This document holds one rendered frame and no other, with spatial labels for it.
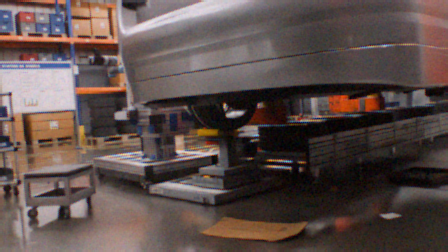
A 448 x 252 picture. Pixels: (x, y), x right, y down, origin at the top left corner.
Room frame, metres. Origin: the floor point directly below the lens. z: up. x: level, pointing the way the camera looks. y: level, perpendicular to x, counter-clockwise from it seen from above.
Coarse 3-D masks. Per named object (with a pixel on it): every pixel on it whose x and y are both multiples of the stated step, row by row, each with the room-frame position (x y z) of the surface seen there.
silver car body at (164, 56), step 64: (128, 0) 2.62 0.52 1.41; (192, 0) 3.13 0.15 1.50; (256, 0) 1.72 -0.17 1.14; (320, 0) 1.56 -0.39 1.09; (384, 0) 1.50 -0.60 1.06; (128, 64) 2.54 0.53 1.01; (192, 64) 2.10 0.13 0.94; (256, 64) 1.82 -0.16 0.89; (320, 64) 1.64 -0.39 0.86; (384, 64) 1.54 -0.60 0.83
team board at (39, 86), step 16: (0, 64) 8.26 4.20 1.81; (16, 64) 8.43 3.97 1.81; (32, 64) 8.61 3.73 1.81; (48, 64) 8.80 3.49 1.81; (64, 64) 9.00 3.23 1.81; (0, 80) 8.24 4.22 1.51; (16, 80) 8.42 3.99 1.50; (32, 80) 8.60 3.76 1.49; (48, 80) 8.78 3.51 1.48; (64, 80) 8.98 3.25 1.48; (16, 96) 8.40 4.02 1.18; (32, 96) 8.58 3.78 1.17; (48, 96) 8.77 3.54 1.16; (64, 96) 8.96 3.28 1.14; (16, 112) 8.38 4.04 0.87; (32, 112) 8.56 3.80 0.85; (80, 144) 9.11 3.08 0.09
